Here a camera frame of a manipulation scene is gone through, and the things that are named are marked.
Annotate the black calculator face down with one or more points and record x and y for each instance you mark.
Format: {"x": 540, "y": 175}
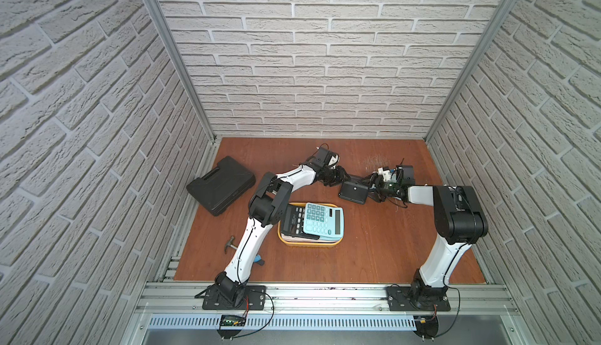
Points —
{"x": 355, "y": 192}

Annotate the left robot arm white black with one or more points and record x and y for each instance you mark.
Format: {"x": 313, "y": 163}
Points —
{"x": 267, "y": 208}

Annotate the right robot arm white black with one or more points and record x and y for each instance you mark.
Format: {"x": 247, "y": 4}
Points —
{"x": 459, "y": 221}

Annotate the large black case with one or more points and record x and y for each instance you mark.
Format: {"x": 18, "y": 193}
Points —
{"x": 222, "y": 186}

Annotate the small teal calculator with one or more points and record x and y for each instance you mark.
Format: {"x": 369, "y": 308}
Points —
{"x": 325, "y": 222}

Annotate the blue handled tool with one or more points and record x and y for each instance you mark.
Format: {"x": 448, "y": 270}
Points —
{"x": 230, "y": 245}

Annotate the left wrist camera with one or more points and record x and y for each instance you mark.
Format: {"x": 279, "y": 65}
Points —
{"x": 333, "y": 161}

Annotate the right controller connector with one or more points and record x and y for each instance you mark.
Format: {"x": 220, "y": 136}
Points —
{"x": 426, "y": 328}

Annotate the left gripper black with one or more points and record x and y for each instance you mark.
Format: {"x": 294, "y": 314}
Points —
{"x": 336, "y": 175}

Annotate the aluminium front rail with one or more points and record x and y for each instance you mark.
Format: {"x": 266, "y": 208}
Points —
{"x": 174, "y": 297}

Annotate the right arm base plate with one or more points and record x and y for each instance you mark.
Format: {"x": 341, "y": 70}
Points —
{"x": 417, "y": 299}

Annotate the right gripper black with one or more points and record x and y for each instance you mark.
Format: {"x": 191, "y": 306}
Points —
{"x": 379, "y": 196}

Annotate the left controller board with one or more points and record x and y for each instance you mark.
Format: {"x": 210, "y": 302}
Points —
{"x": 230, "y": 326}

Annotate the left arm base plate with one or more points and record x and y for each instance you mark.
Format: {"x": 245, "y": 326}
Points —
{"x": 247, "y": 297}

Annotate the black calculator face up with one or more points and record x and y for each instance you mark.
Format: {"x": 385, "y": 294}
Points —
{"x": 293, "y": 224}

